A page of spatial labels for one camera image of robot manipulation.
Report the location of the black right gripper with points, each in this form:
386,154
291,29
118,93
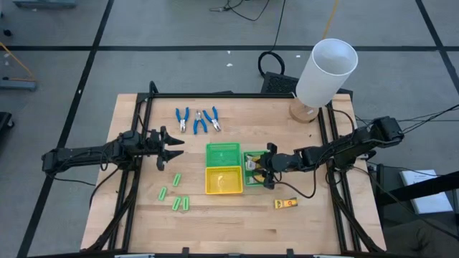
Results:
285,162

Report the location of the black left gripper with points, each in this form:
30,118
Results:
155,145

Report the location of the green eraser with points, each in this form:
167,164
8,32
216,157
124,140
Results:
176,180
185,203
176,203
163,193

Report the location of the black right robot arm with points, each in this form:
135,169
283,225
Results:
358,139

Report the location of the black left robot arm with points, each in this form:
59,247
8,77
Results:
82,156

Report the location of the green plastic basket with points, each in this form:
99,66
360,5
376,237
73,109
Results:
245,175
222,155

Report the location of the yellow plastic basket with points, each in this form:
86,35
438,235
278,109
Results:
224,181

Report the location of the black mesh box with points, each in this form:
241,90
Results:
278,83

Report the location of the black table clamp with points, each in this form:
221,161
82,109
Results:
185,251
290,252

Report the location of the white shade wooden base lamp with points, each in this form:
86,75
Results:
322,79

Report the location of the black side cart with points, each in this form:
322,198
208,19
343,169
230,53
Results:
394,215

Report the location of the black beam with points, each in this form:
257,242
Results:
412,190

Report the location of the white book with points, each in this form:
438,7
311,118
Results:
432,205

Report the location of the black chair base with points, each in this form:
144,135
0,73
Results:
4,122

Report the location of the person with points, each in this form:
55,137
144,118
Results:
419,245

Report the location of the grey floor platform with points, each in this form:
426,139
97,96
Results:
44,3

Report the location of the small black floor object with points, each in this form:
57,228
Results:
7,33

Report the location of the black aluminium table frame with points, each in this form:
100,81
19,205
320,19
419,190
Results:
215,95

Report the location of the grey base plate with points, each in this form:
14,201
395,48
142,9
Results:
18,84

